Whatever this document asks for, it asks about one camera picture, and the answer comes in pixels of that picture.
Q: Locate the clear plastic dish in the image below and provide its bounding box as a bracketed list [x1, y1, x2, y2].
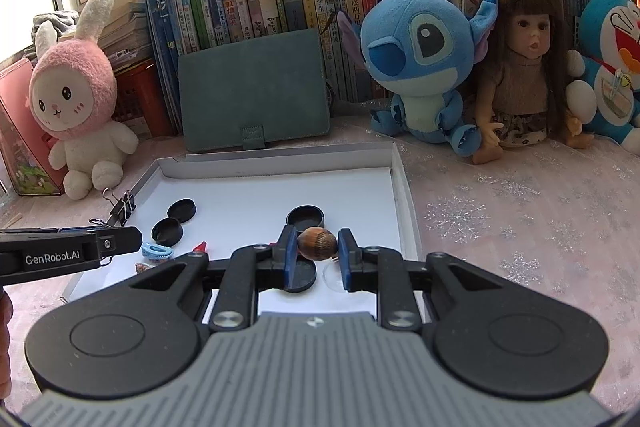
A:
[322, 262, 347, 295]

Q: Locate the white cardboard box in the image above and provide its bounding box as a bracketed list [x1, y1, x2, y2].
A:
[60, 142, 425, 325]

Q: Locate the brown-haired doll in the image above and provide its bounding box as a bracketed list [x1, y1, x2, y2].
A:
[470, 0, 596, 165]

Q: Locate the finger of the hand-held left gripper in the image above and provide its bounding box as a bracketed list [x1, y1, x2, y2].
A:
[95, 227, 143, 261]

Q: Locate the grey folded cloth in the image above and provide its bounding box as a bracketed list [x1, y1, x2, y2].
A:
[31, 9, 81, 42]

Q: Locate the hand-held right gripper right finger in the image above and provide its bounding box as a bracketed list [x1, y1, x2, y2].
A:
[338, 228, 512, 332]

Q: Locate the small black round lid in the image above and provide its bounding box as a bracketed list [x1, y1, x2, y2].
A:
[167, 199, 197, 224]
[151, 217, 183, 247]

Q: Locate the small black binder clip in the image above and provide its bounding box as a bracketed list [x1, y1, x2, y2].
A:
[102, 188, 137, 228]

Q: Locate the stack of lying books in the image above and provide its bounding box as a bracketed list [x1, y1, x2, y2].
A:
[72, 0, 163, 70]

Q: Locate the pink triangular tin box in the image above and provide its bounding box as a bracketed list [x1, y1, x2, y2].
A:
[0, 57, 68, 196]

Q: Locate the large black round lid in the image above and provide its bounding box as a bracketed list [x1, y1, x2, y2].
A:
[285, 257, 317, 293]
[286, 205, 326, 230]

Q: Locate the row of upright books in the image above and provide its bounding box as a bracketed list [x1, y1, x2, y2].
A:
[141, 0, 640, 138]

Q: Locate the brown acorn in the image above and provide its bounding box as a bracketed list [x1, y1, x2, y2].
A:
[297, 227, 338, 260]

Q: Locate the pink bunny plush toy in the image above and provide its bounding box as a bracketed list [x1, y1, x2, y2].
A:
[28, 0, 140, 200]

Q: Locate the blue robot cat plush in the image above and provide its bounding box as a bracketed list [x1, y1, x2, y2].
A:
[565, 0, 640, 145]

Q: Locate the blue alien plush toy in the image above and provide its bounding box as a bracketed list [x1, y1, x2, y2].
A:
[337, 0, 499, 158]

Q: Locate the plain blue hair clip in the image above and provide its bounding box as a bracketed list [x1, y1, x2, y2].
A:
[141, 243, 175, 262]

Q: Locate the green felt notebook case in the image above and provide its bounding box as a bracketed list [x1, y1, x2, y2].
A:
[177, 29, 332, 154]

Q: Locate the red plastic crate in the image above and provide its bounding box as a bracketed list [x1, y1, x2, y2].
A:
[114, 59, 173, 140]

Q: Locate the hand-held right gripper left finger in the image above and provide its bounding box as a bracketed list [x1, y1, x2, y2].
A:
[129, 224, 300, 332]

